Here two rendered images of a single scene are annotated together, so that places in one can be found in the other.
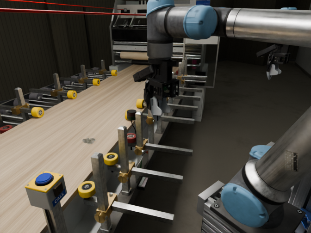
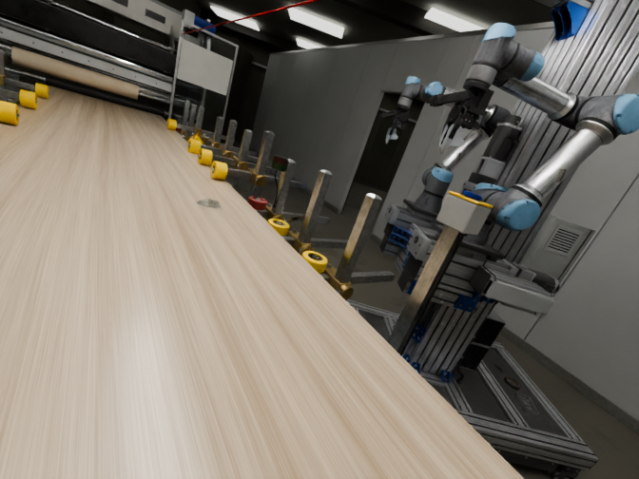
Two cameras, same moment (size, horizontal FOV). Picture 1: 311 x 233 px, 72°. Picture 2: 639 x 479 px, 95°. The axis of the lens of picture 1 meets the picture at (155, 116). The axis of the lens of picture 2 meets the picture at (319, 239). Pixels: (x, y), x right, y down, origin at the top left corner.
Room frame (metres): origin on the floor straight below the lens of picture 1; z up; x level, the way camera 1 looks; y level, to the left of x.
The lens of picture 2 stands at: (0.33, 1.00, 1.25)
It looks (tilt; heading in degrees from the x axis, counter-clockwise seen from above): 19 degrees down; 304
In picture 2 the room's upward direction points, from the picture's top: 19 degrees clockwise
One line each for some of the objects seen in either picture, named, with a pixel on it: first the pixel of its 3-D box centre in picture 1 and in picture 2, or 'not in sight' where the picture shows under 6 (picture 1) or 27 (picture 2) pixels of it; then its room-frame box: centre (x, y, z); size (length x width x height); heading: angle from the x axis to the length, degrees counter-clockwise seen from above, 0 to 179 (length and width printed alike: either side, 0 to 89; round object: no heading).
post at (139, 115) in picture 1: (139, 145); (276, 213); (1.20, 0.10, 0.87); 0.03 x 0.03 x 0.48; 74
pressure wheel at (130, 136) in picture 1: (131, 142); (255, 210); (1.26, 0.17, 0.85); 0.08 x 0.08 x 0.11
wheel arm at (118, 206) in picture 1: (127, 209); (352, 278); (0.73, 0.13, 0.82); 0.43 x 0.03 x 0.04; 74
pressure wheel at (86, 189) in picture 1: (88, 194); (310, 271); (0.78, 0.32, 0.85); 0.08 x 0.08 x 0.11
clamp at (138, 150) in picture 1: (140, 146); (272, 215); (1.22, 0.10, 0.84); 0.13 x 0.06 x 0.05; 164
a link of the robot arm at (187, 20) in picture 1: (194, 22); (516, 64); (0.60, -0.10, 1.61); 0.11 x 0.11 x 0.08; 47
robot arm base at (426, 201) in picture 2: not in sight; (430, 201); (0.85, -0.72, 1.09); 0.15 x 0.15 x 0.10
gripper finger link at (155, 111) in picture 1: (156, 110); (454, 141); (0.64, 0.00, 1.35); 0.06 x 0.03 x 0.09; 40
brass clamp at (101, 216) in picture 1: (106, 207); (335, 281); (0.74, 0.23, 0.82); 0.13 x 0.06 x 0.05; 164
